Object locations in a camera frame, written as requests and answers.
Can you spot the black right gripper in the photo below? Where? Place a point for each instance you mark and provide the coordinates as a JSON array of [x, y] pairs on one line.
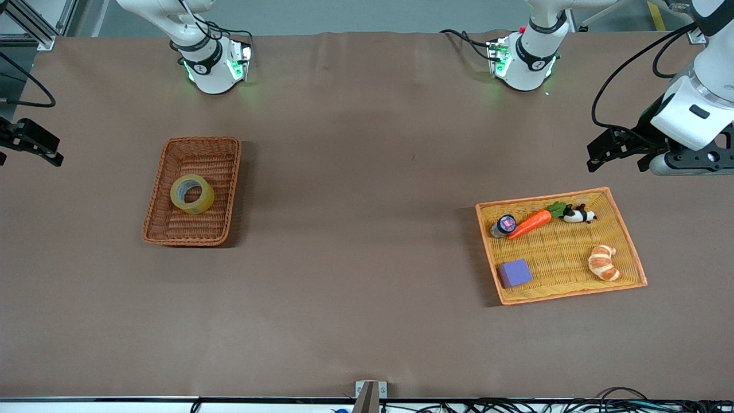
[[23, 137]]

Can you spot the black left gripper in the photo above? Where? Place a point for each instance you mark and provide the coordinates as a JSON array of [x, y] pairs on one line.
[[643, 135]]

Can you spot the yellow packing tape roll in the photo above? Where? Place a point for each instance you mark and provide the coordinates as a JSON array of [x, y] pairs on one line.
[[179, 198]]

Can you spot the left arm base connector plate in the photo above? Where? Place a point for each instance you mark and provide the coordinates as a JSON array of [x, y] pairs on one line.
[[498, 57]]

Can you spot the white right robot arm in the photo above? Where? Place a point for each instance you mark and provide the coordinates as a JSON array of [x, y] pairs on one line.
[[209, 69]]

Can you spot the right arm base connector plate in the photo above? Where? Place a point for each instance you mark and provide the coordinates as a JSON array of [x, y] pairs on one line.
[[241, 63]]

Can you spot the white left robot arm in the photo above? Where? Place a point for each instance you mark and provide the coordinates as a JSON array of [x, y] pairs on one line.
[[530, 63]]

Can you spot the orange flat woven basket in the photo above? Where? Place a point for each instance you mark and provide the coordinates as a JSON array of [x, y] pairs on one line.
[[565, 289]]

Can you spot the brown wicker basket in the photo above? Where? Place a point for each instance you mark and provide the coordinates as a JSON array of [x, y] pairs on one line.
[[172, 229]]

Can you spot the black white panda toy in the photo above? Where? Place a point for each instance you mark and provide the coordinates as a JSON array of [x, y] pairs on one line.
[[580, 215]]

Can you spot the orange toy carrot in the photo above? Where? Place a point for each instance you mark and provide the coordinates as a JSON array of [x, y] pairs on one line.
[[533, 222]]

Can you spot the toy croissant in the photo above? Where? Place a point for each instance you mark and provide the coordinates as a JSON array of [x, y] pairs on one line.
[[602, 264]]

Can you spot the small can purple lid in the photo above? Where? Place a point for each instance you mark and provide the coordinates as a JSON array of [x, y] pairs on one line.
[[504, 225]]

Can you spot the purple block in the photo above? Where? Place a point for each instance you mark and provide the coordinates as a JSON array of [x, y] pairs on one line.
[[515, 273]]

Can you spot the brown table cover sheet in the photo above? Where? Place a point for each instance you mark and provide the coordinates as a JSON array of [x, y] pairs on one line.
[[367, 172]]

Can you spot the aluminium frame profile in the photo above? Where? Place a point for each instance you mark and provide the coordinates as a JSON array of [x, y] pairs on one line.
[[34, 28]]

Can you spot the metal table edge bracket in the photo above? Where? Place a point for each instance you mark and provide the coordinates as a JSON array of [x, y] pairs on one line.
[[370, 396]]

